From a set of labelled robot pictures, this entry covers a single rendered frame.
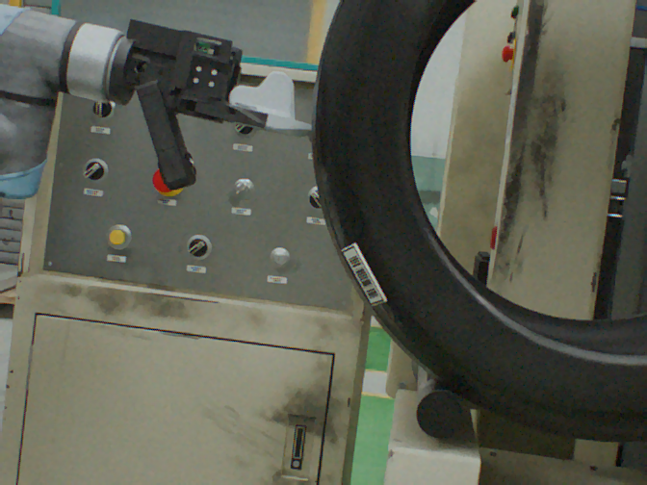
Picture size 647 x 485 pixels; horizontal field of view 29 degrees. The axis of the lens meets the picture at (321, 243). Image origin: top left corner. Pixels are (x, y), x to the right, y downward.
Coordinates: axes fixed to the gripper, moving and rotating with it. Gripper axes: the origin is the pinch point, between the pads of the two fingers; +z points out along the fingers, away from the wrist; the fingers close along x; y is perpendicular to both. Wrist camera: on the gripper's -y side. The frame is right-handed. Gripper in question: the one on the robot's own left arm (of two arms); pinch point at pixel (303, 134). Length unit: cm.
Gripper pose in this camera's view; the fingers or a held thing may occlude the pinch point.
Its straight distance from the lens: 126.2
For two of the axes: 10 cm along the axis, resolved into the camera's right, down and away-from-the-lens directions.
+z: 9.7, 2.4, -0.7
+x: 0.8, -0.3, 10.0
